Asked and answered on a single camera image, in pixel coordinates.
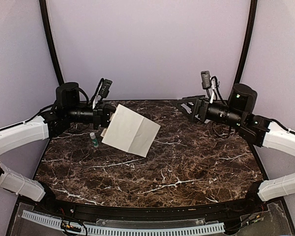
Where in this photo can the white green glue stick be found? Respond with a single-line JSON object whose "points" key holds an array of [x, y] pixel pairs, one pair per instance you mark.
{"points": [[94, 139]]}

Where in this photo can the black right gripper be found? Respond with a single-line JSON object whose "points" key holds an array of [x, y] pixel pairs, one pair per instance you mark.
{"points": [[200, 107]]}

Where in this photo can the black corner post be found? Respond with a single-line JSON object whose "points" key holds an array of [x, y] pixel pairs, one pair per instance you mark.
{"points": [[50, 41], [247, 40]]}

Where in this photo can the white slotted cable duct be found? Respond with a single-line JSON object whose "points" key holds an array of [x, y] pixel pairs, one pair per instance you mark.
{"points": [[126, 228]]}

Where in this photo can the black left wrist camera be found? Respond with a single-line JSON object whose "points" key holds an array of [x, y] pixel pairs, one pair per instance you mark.
{"points": [[101, 92]]}

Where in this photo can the black front frame rail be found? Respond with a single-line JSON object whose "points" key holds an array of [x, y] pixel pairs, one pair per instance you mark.
{"points": [[229, 211]]}

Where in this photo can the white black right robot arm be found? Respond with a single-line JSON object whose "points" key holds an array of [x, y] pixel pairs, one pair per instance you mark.
{"points": [[254, 129]]}

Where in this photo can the cream lined letter paper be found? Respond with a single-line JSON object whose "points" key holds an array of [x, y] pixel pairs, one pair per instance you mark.
{"points": [[130, 132]]}

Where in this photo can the black right corner post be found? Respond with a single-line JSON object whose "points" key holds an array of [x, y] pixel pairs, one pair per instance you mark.
{"points": [[247, 40]]}

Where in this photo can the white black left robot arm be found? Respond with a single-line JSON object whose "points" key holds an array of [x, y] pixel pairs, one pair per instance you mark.
{"points": [[50, 122]]}

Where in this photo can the black left corner post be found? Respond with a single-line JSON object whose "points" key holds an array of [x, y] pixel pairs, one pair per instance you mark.
{"points": [[50, 41]]}

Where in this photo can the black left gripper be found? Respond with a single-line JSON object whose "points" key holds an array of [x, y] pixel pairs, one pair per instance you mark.
{"points": [[101, 115]]}

